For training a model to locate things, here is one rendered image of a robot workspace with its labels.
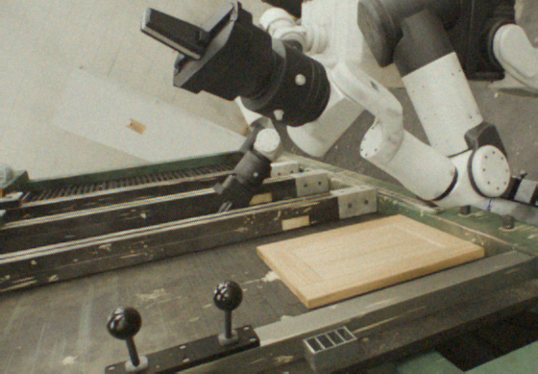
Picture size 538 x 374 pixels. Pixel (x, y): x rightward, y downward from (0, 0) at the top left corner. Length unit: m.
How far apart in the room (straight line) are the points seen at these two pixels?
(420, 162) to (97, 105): 4.25
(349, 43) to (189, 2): 5.37
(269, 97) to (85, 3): 5.65
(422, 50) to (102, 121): 4.21
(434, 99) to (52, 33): 5.66
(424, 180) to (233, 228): 0.63
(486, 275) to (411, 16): 0.45
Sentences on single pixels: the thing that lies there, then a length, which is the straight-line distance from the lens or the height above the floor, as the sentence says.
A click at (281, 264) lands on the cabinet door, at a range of 0.94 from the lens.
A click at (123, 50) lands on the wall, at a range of 6.07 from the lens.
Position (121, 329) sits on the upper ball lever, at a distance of 0.54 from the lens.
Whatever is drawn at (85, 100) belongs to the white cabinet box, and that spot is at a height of 1.87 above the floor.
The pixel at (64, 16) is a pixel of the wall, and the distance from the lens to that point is 6.13.
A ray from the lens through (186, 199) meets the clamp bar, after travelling 1.45.
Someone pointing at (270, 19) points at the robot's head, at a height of 1.45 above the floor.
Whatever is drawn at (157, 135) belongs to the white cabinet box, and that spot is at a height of 1.16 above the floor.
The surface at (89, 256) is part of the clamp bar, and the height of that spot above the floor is 1.57.
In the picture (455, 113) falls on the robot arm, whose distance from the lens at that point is 0.71.
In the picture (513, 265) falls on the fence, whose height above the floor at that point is 0.95.
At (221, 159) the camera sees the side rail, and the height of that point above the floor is 1.04.
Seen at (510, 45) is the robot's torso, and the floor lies 0.96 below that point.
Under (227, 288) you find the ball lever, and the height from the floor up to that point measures 1.45.
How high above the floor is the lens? 1.64
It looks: 27 degrees down
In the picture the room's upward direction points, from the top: 68 degrees counter-clockwise
